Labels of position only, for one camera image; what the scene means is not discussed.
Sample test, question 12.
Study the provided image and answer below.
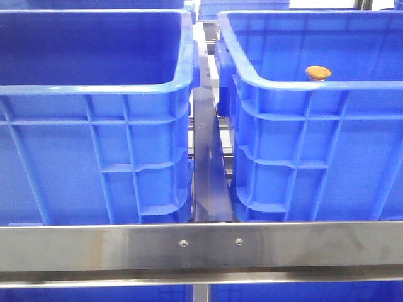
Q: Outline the yellow mushroom push button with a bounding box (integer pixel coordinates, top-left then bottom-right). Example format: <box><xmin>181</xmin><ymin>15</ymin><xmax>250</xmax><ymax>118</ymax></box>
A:
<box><xmin>305</xmin><ymin>65</ymin><xmax>332</xmax><ymax>81</ymax></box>

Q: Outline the steel centre divider bar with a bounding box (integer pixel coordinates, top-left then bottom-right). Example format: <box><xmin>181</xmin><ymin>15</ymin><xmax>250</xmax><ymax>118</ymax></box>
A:
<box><xmin>193</xmin><ymin>22</ymin><xmax>234</xmax><ymax>223</ymax></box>

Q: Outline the large blue plastic crate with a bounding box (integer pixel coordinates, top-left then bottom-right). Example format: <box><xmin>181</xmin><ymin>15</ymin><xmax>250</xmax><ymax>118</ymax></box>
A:
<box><xmin>216</xmin><ymin>10</ymin><xmax>402</xmax><ymax>222</ymax></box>

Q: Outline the left blue plastic crate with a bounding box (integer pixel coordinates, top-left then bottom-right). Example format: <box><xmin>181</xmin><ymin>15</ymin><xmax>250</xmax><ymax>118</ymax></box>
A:
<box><xmin>1</xmin><ymin>10</ymin><xmax>200</xmax><ymax>227</ymax></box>

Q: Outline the distant tall blue crate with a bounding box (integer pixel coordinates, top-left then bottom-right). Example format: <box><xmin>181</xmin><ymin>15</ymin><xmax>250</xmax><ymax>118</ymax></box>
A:
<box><xmin>199</xmin><ymin>0</ymin><xmax>290</xmax><ymax>21</ymax></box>

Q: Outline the lower left blue crate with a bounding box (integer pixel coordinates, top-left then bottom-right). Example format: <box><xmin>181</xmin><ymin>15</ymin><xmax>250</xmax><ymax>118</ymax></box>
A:
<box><xmin>1</xmin><ymin>285</ymin><xmax>193</xmax><ymax>301</ymax></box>

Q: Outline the blue crate far left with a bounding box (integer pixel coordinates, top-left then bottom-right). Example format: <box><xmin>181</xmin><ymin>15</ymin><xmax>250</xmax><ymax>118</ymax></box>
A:
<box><xmin>1</xmin><ymin>0</ymin><xmax>196</xmax><ymax>24</ymax></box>

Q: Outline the lower right blue crate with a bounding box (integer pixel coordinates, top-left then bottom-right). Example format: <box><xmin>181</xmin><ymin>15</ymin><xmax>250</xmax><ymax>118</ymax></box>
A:
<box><xmin>210</xmin><ymin>281</ymin><xmax>402</xmax><ymax>301</ymax></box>

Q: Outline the steel front shelf rail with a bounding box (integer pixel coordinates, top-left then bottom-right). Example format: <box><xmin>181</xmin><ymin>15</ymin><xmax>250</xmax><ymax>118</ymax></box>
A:
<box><xmin>1</xmin><ymin>221</ymin><xmax>402</xmax><ymax>288</ymax></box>

